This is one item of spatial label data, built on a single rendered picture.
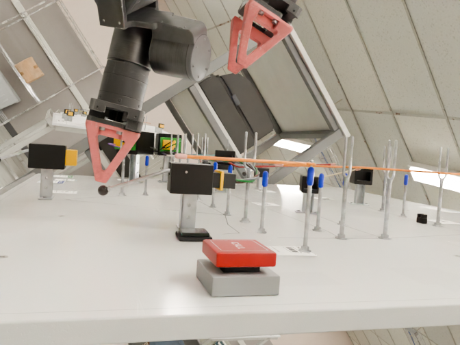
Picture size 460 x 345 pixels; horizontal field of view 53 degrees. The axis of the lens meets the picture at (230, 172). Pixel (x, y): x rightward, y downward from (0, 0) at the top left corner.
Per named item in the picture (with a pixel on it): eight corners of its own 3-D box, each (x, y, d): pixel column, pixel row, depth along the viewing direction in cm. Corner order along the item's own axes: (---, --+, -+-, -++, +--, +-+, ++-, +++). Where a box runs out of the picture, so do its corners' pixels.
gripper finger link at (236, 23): (247, 85, 68) (276, 31, 69) (261, 79, 61) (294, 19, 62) (208, 61, 67) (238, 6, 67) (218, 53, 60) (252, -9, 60)
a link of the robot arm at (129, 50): (132, 26, 63) (109, 9, 57) (176, 33, 61) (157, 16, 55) (120, 75, 63) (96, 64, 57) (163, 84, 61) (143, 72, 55)
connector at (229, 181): (197, 185, 64) (198, 170, 64) (230, 186, 65) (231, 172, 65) (202, 187, 61) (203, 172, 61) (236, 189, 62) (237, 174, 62)
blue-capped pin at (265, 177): (254, 231, 64) (259, 170, 64) (264, 231, 65) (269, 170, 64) (257, 233, 63) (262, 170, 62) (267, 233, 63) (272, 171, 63)
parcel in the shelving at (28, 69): (13, 64, 666) (30, 55, 671) (15, 66, 704) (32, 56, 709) (27, 84, 676) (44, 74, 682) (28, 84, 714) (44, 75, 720)
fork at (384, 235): (393, 239, 65) (402, 139, 64) (382, 239, 65) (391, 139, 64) (385, 237, 67) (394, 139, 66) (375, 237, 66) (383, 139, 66)
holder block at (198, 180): (166, 189, 64) (168, 161, 63) (206, 192, 65) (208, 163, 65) (170, 193, 59) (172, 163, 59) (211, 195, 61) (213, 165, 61)
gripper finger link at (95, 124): (126, 184, 65) (142, 119, 64) (126, 189, 58) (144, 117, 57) (77, 173, 63) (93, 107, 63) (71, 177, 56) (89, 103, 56)
